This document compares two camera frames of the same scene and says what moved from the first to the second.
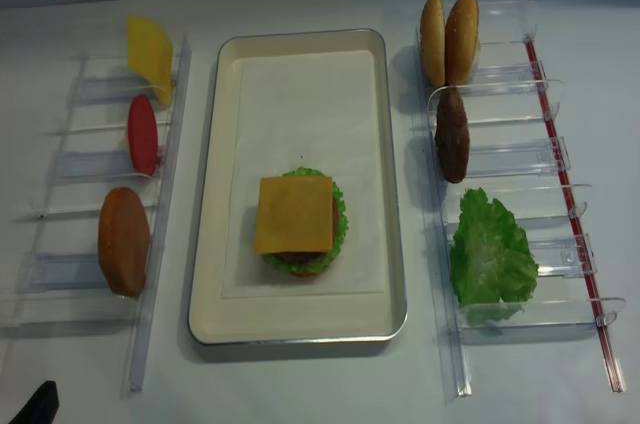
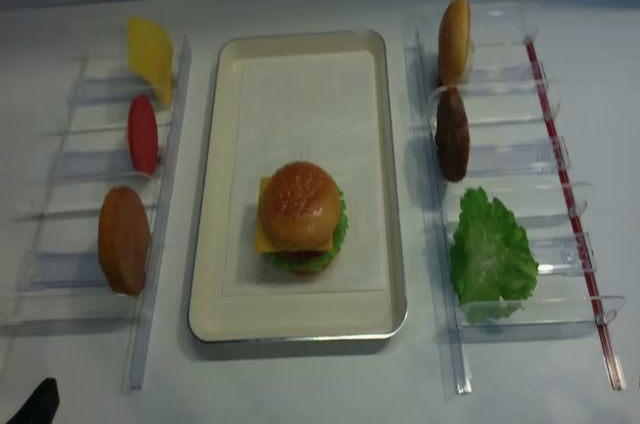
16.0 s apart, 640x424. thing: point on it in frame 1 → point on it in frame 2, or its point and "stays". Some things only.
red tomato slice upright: (143, 134) stays
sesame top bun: (432, 39) → (300, 206)
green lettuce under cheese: (340, 227) stays
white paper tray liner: (317, 111) stays
